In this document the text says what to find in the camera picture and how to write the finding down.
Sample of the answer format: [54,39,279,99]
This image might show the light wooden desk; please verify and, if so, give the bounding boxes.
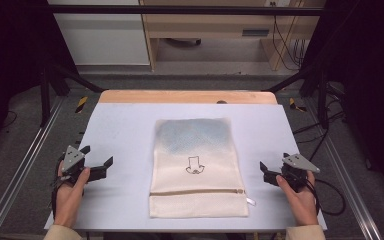
[139,0,326,72]

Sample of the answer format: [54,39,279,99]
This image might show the white cabinet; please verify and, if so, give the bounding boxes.
[47,0,151,67]

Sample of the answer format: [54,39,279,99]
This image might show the black floor cables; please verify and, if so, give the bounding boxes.
[292,110,347,162]

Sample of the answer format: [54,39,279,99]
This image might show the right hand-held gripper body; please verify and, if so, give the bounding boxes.
[279,152,321,194]

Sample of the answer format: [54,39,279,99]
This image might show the yellow black tape piece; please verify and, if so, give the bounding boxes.
[287,97,308,113]
[75,95,90,115]

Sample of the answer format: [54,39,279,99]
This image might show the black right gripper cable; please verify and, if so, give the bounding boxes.
[304,178,347,217]

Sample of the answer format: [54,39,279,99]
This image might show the person's left hand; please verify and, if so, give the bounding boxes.
[53,161,91,229]

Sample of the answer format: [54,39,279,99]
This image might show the black hanging cables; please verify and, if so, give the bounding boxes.
[270,1,310,72]

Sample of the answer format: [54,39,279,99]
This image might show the person's right hand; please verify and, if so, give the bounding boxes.
[275,171,320,227]

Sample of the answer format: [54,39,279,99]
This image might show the black horizontal frame bar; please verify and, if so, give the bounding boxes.
[46,4,325,17]

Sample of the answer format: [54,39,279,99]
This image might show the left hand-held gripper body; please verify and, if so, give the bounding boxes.
[57,144,91,186]

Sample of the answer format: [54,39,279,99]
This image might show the white table cover sheet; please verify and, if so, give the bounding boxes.
[44,102,328,233]

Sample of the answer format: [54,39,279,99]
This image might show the aluminium floor rail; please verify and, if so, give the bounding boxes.
[0,95,65,240]
[303,99,384,240]

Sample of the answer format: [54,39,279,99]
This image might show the black curtain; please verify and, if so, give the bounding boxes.
[0,0,78,163]
[302,0,384,196]

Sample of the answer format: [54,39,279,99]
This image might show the black metal stand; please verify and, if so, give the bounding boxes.
[39,62,105,128]
[263,62,332,130]

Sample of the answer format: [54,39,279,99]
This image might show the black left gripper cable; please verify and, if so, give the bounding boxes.
[50,159,65,219]

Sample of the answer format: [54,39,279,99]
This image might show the white mesh laundry bag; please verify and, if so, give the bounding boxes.
[148,117,257,219]

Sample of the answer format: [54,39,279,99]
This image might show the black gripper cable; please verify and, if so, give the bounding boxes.
[304,178,347,217]
[50,159,65,219]

